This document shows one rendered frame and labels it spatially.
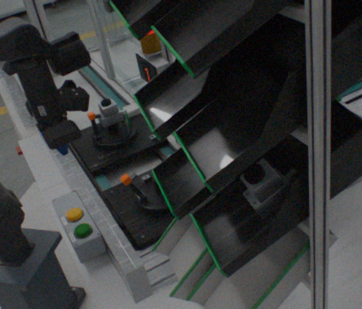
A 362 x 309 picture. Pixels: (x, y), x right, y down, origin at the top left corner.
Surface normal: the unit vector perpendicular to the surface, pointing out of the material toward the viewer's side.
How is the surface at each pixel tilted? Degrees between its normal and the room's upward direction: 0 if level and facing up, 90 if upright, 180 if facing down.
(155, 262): 90
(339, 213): 0
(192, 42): 25
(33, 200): 0
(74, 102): 92
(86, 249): 90
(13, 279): 0
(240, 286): 45
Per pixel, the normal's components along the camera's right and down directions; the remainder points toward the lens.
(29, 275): -0.16, -0.81
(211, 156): -0.55, -0.61
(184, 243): -0.78, -0.36
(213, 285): 0.31, 0.50
